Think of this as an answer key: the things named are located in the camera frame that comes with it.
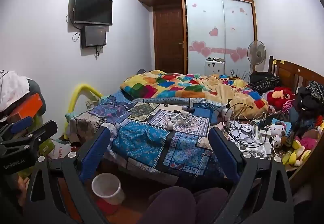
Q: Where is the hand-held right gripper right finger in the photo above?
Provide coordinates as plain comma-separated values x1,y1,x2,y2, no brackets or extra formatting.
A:
208,126,295,224

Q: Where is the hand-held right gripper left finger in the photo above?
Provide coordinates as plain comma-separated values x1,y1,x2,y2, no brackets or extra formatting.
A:
24,126,112,224

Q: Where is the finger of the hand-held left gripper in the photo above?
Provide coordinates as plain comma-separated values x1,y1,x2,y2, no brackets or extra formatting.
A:
0,116,34,138
7,120,58,150

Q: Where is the white waste bin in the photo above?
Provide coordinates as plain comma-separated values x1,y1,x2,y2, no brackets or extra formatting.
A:
91,173,126,216

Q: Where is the orange box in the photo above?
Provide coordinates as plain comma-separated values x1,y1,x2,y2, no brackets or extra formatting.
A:
6,92,43,124

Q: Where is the white plastic bag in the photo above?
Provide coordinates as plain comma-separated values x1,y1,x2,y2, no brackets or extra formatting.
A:
48,138,73,162

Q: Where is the pile of white papers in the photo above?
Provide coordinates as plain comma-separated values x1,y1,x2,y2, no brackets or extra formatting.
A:
228,120,274,159

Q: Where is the white round-dial device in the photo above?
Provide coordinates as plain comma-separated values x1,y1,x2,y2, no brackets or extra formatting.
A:
240,124,254,136

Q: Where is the white cloth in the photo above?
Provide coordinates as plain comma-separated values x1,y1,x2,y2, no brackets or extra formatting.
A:
0,71,32,113

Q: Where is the silver pump spray bottle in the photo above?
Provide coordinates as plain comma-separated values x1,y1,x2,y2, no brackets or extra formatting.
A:
220,99,233,126

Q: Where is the yellow foam tube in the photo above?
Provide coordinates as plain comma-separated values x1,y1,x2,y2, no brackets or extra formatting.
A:
64,84,103,136

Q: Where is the blue patterned bed cover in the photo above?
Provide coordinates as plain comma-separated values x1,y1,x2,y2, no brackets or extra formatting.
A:
69,90,228,179

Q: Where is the person's right leg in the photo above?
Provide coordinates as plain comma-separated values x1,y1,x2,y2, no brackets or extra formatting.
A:
194,187,229,224

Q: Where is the person's leg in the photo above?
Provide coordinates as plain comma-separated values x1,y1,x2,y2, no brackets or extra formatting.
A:
194,187,229,224
147,186,196,224

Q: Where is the white spotted dog plush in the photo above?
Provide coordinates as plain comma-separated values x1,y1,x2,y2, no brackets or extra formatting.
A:
268,123,289,149

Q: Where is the person's left leg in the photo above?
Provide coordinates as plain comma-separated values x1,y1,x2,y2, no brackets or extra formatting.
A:
147,186,196,224

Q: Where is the yellow plush toy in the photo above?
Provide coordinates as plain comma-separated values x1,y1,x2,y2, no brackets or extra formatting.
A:
289,140,312,167

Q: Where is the black striped cloth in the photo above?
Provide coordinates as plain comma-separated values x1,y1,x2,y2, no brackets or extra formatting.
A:
250,80,282,95

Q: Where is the red plush toy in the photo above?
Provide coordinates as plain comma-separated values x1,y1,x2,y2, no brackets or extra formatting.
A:
266,87,295,108

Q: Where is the colourful patchwork blanket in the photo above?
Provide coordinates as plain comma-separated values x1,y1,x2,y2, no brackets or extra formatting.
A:
119,70,269,119

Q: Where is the pink fluffy plush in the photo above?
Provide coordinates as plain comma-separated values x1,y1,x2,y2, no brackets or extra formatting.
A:
300,137,319,150

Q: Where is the black jacket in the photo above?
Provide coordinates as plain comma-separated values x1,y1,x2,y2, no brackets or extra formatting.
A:
249,71,280,86

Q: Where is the white box appliance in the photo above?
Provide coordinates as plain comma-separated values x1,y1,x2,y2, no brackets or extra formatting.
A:
205,58,225,76

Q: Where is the black patterned cloth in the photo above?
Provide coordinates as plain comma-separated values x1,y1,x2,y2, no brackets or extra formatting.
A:
295,81,324,123

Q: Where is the white standing fan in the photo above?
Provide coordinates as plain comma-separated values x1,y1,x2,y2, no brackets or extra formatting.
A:
247,40,267,73

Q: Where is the frosted sliding wardrobe door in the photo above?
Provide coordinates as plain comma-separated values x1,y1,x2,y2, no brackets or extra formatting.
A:
223,0,255,73
184,0,225,75

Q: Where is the brown wooden door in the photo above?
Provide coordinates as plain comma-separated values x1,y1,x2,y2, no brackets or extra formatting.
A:
152,0,186,74

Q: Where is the black cable tangle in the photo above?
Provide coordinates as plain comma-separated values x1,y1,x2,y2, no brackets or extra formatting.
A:
223,103,269,149

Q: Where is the wooden bed frame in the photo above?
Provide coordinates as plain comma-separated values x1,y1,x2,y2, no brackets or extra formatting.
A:
268,56,324,189

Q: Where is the black wall speaker box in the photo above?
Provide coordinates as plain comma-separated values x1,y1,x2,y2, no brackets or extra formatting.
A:
80,25,107,49

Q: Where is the black wall television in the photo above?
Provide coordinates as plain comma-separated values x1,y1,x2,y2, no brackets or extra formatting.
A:
73,0,113,26

